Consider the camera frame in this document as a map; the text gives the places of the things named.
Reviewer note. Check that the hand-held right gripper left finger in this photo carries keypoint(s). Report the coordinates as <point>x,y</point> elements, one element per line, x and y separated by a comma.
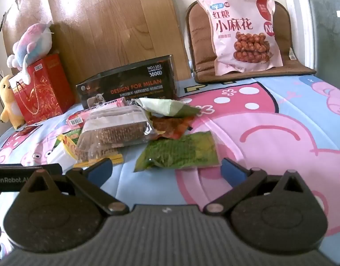
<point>99,169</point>

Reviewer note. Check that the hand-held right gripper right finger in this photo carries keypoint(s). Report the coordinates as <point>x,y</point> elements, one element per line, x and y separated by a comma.
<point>232,171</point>

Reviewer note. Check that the yellow stick snack packet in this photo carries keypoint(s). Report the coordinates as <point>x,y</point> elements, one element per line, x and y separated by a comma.
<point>116,158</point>

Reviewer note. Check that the clear pack of brown biscuits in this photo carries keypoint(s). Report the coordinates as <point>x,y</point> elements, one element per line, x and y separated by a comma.
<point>114,131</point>

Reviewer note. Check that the white yellow snack cup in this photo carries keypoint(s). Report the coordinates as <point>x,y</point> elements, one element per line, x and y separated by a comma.
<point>61,153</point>

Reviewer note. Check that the pink snack box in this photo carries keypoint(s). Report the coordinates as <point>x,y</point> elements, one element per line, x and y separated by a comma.
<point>75,120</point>

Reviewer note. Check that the red orange snack packet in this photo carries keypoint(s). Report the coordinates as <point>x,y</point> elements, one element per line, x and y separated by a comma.
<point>172,126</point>

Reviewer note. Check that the black printed cardboard box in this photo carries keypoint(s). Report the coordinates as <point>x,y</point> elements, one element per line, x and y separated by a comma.
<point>125,88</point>

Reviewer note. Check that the pale green snack packet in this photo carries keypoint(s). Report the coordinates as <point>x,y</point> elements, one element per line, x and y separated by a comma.
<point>164,106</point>

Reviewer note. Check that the cartoon printed bed sheet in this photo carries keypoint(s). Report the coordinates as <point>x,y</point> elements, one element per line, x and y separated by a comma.
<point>270,116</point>

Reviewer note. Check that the yellow plush duck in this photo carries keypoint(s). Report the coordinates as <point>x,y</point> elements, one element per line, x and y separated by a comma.
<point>7,97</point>

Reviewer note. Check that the red gift bag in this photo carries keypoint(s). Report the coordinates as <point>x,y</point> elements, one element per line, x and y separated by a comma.
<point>48,88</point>

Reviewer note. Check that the brown seat cushion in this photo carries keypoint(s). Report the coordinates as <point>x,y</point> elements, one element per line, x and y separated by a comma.
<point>203,47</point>

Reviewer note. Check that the wooden board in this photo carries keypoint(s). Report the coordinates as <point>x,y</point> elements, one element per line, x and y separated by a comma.
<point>103,33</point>

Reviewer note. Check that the pink blue plush dolphin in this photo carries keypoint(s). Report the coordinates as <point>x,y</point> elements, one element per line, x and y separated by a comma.
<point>34,44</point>

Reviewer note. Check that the large pink snack bag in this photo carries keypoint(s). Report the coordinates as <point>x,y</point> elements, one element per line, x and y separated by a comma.
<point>236,19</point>

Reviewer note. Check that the black tape strip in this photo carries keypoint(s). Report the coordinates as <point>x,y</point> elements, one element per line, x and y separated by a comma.
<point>3,20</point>

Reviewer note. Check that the white window frame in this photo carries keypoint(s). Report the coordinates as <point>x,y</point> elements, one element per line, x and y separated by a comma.
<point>296,19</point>

